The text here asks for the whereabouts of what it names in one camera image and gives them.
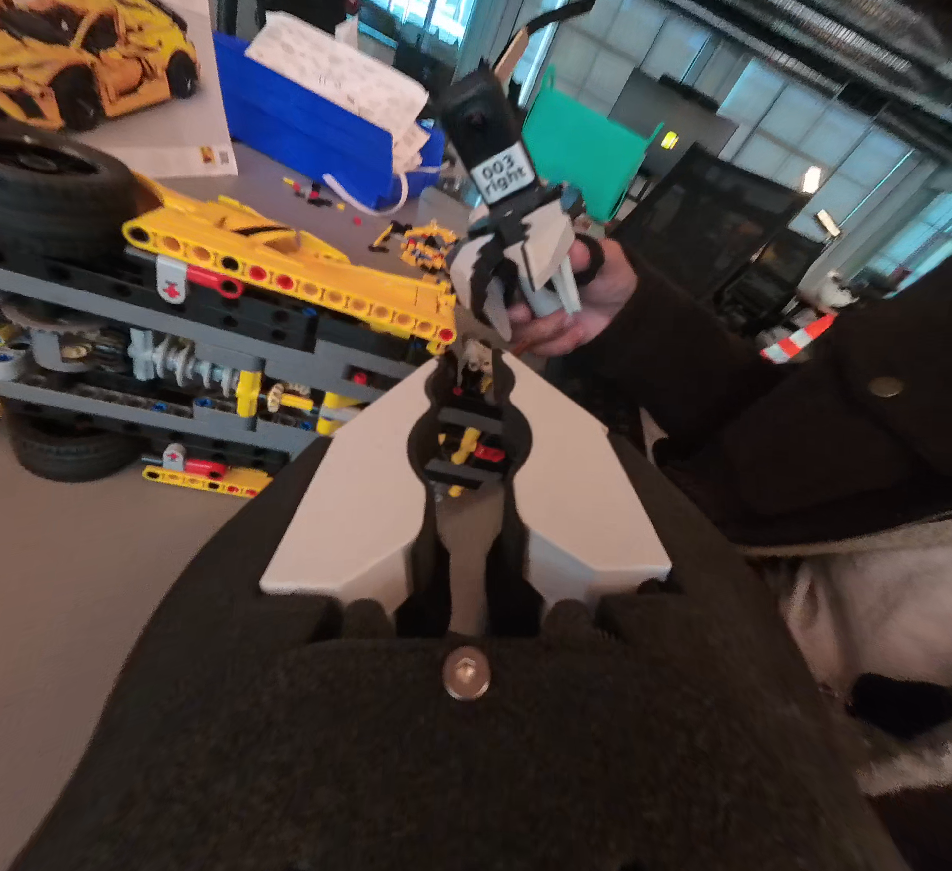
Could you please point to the scattered small brick pieces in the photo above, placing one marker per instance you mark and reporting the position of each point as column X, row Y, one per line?
column 316, row 193

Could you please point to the person's right hand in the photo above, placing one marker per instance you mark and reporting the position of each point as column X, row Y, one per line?
column 602, row 306

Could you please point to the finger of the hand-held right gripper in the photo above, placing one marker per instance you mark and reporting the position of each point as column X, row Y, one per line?
column 462, row 272
column 547, row 246

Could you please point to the large grey display screen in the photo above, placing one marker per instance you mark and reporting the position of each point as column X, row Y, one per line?
column 669, row 112

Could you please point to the person's right forearm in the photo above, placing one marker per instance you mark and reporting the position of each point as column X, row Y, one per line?
column 744, row 402

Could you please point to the blue bag with white papers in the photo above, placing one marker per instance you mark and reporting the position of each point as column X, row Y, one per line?
column 297, row 120

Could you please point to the orange white traffic cone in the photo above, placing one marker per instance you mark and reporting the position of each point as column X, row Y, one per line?
column 796, row 339

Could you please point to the yellow toy brick car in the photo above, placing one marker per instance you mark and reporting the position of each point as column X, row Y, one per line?
column 297, row 269

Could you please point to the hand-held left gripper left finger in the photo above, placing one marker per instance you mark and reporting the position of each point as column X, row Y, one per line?
column 349, row 514

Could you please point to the grey black brick chassis module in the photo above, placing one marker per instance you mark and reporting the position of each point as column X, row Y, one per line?
column 468, row 432

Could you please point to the yellow loose brick pile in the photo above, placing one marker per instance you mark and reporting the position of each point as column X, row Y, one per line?
column 424, row 246

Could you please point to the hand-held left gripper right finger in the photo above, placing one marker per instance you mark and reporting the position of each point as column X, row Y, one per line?
column 587, row 506

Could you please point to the white instruction booklet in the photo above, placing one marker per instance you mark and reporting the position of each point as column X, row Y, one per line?
column 149, row 135

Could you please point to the grey desk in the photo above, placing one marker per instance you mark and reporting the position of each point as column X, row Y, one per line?
column 89, row 551

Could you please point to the black perforated seat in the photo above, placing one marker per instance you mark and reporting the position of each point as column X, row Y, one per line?
column 610, row 395

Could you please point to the teal container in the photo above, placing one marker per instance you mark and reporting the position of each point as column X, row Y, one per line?
column 580, row 142

